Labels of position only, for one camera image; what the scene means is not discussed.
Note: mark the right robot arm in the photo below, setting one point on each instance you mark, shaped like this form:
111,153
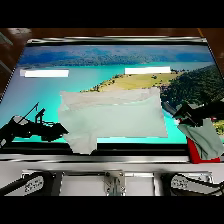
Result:
208,111

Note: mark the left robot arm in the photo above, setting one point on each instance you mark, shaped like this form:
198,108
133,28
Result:
20,128

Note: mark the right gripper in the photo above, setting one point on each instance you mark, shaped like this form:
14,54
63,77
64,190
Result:
184,114

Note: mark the red garment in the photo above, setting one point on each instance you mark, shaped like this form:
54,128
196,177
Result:
195,154

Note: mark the grey-green garment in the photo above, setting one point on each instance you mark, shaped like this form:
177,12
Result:
206,140

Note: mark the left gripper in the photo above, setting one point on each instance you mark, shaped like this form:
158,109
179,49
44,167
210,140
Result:
58,131

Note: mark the white T-shirt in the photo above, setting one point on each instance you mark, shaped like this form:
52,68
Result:
116,116

